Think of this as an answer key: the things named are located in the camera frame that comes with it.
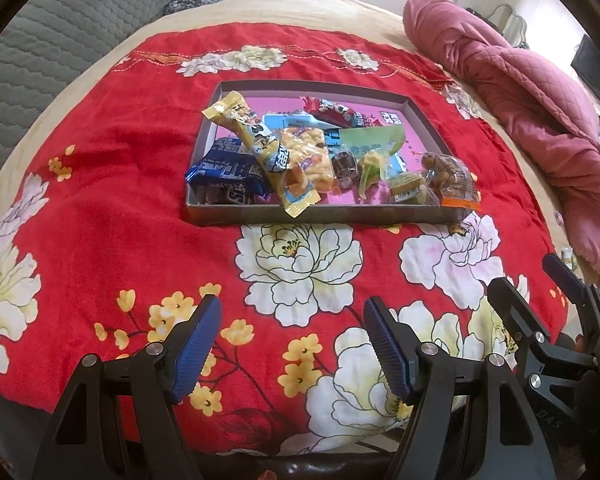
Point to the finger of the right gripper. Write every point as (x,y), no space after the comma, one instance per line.
(516,314)
(585,298)

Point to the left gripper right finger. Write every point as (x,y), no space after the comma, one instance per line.
(470,419)

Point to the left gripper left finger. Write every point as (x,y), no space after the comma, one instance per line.
(115,419)

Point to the clear brown cookie packet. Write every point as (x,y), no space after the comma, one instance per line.
(451,182)

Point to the orange snack bar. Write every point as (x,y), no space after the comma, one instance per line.
(411,188)

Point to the small brown candy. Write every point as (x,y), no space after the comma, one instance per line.
(345,169)

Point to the green snack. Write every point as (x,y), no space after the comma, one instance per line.
(372,149)

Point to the rice crisp snack packet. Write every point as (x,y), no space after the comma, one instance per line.
(307,148)

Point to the red cartoon snack packet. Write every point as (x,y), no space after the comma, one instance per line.
(337,114)

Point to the yellow cartoon snack packet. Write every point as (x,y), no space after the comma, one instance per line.
(293,187)

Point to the blue chocolate pie packet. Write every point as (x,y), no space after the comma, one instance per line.
(228,164)

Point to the Snickers bar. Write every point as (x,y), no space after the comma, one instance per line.
(227,196)

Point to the red floral blanket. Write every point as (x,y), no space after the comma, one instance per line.
(284,376)

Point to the pink quilted comforter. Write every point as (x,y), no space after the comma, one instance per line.
(545,112)

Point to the grey cardboard tray box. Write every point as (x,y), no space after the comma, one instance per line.
(278,103)

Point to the beige bed sheet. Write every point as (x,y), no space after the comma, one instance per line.
(290,10)

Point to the grey quilted headboard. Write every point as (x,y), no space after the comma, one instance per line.
(50,43)

